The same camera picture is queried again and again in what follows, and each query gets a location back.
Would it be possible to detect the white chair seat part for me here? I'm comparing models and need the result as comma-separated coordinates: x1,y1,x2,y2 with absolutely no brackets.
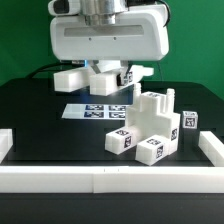
125,83,180,155

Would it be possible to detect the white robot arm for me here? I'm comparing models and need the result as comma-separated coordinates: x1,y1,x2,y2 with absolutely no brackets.
48,0,170,85

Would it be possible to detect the white right fence rail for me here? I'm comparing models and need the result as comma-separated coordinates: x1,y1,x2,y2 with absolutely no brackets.
198,131,224,167

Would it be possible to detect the white left fence block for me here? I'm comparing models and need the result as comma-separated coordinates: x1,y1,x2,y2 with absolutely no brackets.
0,129,13,163

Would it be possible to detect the white chair back frame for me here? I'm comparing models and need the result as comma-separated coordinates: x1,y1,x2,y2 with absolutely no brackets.
53,65,154,96

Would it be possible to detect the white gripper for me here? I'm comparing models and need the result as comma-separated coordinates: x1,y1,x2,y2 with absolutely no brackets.
50,9,169,86

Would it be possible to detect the black cable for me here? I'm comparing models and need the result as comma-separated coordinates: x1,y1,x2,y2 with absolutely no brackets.
25,59,88,80

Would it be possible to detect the white tagged cube far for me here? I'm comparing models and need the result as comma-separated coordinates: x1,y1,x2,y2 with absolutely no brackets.
182,111,198,129

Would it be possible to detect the white fence rail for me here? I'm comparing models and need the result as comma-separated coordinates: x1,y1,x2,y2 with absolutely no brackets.
0,166,224,193
198,131,224,167

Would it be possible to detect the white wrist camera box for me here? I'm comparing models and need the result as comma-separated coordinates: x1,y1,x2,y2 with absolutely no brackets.
48,0,81,16

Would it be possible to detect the white tag plate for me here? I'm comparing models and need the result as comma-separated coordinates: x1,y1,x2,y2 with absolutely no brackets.
62,104,127,120

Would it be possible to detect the white front fence rail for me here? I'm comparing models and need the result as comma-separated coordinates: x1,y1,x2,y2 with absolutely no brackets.
0,166,224,193

